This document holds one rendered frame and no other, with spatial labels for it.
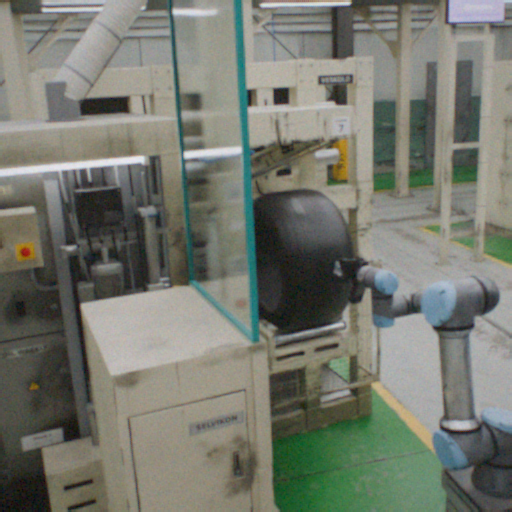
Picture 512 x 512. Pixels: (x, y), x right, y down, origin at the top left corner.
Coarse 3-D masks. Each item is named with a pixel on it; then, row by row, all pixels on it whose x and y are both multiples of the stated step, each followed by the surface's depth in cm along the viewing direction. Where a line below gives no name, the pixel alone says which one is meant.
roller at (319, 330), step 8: (304, 328) 252; (312, 328) 253; (320, 328) 254; (328, 328) 255; (336, 328) 256; (344, 328) 258; (280, 336) 247; (288, 336) 248; (296, 336) 249; (304, 336) 251; (312, 336) 253
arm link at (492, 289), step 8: (480, 280) 169; (488, 280) 170; (488, 288) 168; (496, 288) 170; (408, 296) 208; (416, 296) 204; (488, 296) 167; (496, 296) 169; (408, 304) 206; (416, 304) 204; (488, 304) 168; (496, 304) 170; (408, 312) 207; (416, 312) 207; (488, 312) 170
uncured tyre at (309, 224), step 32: (288, 192) 249; (320, 192) 251; (256, 224) 276; (288, 224) 233; (320, 224) 235; (256, 256) 282; (288, 256) 231; (320, 256) 231; (352, 256) 238; (288, 288) 234; (320, 288) 234; (288, 320) 243; (320, 320) 247
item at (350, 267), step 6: (360, 258) 220; (342, 264) 222; (348, 264) 219; (354, 264) 218; (360, 264) 213; (366, 264) 214; (342, 270) 223; (348, 270) 219; (354, 270) 218; (342, 276) 223; (348, 276) 219; (354, 276) 218; (348, 282) 220
